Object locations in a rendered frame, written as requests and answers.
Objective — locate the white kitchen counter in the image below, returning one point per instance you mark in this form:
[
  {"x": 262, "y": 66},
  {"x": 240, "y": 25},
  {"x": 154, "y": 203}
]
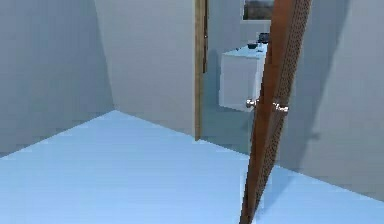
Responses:
[{"x": 240, "y": 80}]

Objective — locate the brown wooden room door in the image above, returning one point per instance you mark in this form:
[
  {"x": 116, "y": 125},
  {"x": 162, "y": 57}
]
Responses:
[{"x": 266, "y": 133}]

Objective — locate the dark bowl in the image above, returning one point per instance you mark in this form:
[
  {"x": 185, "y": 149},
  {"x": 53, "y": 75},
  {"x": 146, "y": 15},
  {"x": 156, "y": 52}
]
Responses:
[{"x": 252, "y": 46}]

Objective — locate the dark pot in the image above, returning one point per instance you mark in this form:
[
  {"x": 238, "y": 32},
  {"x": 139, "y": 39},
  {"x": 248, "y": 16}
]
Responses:
[{"x": 264, "y": 37}]

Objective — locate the tan wooden door frame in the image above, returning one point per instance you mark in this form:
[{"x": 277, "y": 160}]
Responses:
[{"x": 199, "y": 66}]

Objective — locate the window with white frame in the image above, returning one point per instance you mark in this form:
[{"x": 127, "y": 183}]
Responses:
[{"x": 258, "y": 10}]

